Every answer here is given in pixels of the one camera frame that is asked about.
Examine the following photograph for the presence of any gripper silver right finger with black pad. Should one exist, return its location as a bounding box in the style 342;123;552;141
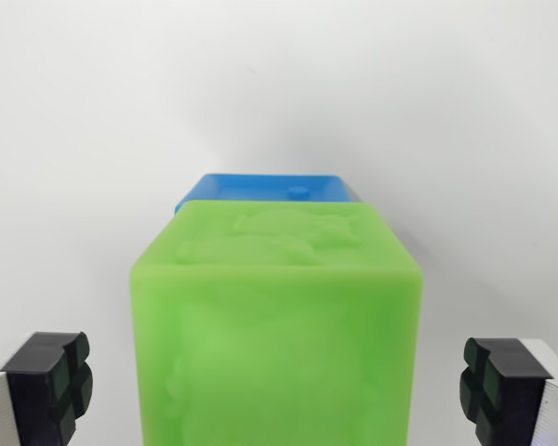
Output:
458;336;558;446

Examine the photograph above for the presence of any green embossed rubber cube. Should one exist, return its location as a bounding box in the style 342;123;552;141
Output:
128;200;423;446

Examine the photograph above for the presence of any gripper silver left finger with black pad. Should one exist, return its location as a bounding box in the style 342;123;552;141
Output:
0;331;94;446

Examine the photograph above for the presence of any blue embossed rubber cube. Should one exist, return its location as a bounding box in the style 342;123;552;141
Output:
174;172;365;217

